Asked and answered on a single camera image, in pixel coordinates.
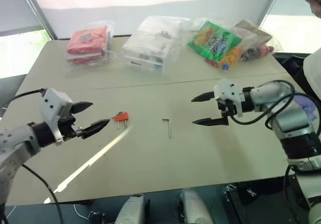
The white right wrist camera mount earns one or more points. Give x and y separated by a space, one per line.
227 89

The person's bare hand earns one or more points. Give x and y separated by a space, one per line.
314 4

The black side furniture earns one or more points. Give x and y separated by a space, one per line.
288 63

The red plastic rack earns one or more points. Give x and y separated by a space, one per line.
121 117

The clear bag of brown items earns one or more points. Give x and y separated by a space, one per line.
253 40

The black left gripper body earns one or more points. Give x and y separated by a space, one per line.
67 125

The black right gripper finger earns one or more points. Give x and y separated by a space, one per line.
203 98
210 121

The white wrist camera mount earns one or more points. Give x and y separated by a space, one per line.
227 89
54 106

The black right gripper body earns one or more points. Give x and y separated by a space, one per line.
226 107

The clear bag of red packets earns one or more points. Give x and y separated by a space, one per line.
86 44

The black box under table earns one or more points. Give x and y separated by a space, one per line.
234 204

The clear bag of white boxes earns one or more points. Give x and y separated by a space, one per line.
150 45

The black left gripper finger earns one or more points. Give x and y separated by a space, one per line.
96 128
81 106

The small metal hex key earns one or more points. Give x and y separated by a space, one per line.
169 128

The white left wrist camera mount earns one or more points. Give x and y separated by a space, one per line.
54 106

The grey window frame post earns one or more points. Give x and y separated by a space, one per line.
40 10

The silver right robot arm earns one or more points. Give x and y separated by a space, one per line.
291 118

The person's white garment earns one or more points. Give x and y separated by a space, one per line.
313 68

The silver rounded robot leg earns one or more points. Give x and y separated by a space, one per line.
133 209
193 206

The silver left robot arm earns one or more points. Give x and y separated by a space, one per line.
15 143

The green snack bag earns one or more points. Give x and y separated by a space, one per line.
215 43

